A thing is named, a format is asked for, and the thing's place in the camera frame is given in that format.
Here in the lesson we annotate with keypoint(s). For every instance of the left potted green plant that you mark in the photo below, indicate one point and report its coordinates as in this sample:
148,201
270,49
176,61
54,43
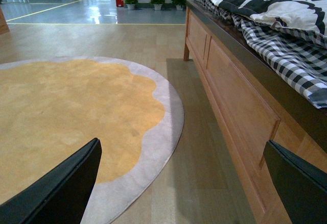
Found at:
130,4

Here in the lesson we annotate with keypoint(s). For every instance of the wooden bed frame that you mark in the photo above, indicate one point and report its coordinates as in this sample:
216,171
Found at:
252,105

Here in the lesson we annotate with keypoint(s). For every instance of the black white checkered blanket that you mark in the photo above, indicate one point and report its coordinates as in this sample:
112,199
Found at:
300,64

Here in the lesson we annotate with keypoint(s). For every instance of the middle potted green plant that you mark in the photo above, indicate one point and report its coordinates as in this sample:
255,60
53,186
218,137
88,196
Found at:
157,4

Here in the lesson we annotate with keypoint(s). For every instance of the yellow and white round rug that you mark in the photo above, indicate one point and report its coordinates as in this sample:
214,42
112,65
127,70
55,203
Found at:
51,108

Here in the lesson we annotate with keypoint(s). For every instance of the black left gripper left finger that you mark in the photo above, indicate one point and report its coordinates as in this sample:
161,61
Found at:
61,195

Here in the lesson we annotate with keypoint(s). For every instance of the right potted green plant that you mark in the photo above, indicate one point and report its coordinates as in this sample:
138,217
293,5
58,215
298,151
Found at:
180,4

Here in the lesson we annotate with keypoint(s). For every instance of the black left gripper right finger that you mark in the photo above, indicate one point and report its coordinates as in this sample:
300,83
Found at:
300,185

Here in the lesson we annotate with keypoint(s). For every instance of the black and white patterned quilt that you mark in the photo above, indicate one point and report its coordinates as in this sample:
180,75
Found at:
305,19

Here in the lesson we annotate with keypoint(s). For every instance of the potted green plant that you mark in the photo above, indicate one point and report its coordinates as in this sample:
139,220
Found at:
180,4
157,4
130,4

